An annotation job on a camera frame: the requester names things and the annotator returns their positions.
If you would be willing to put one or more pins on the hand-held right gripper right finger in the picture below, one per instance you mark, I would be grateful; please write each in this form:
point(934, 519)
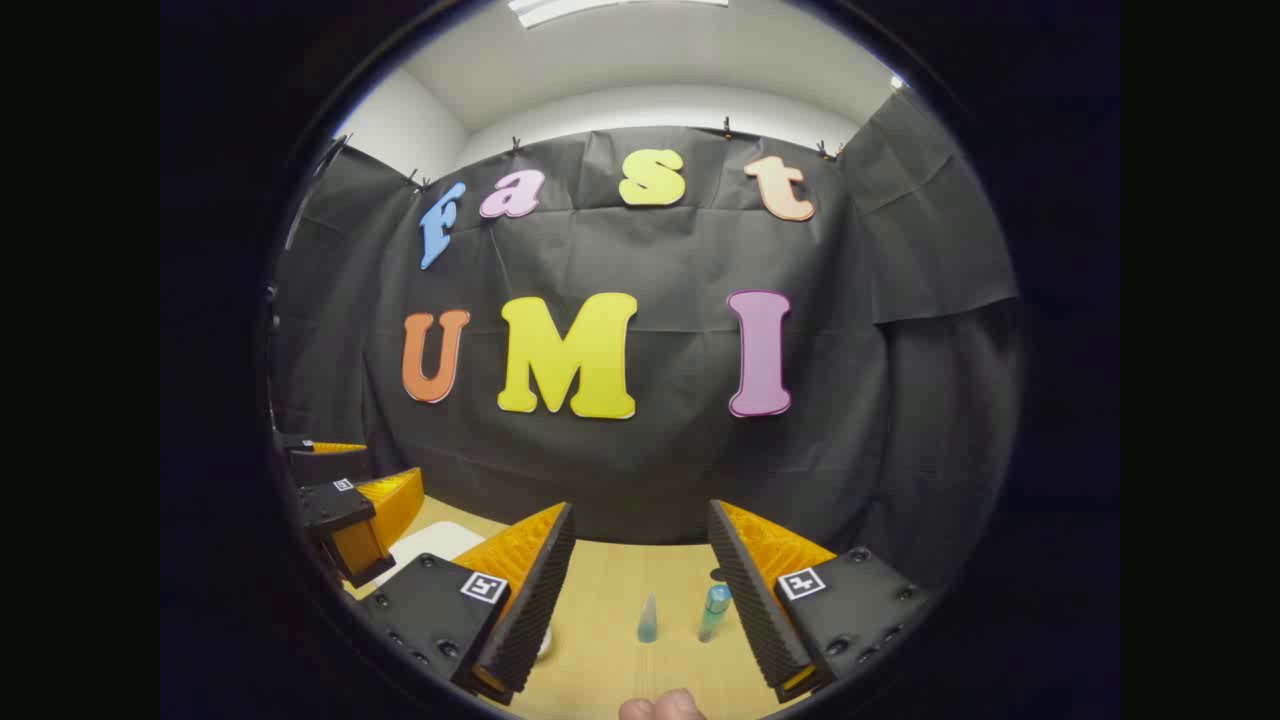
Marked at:
point(760, 610)

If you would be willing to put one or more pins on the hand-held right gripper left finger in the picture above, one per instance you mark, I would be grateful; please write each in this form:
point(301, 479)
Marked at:
point(535, 610)

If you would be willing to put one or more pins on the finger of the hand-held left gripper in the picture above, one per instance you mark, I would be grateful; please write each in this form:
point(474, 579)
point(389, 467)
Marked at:
point(335, 505)
point(330, 465)

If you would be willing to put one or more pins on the blue capped teal bottle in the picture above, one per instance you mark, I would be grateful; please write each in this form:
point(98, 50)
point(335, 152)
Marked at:
point(714, 612)

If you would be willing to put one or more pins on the white suitcase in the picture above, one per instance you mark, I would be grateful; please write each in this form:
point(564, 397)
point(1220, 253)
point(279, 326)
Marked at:
point(430, 545)

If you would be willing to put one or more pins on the pale teal squeeze tube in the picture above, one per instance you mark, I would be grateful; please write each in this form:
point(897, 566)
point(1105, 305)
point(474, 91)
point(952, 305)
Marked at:
point(648, 620)

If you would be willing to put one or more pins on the black backdrop cloth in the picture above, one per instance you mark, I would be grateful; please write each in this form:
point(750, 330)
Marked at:
point(650, 470)

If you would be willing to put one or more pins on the ceiling light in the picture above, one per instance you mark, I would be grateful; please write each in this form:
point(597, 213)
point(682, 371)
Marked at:
point(560, 10)

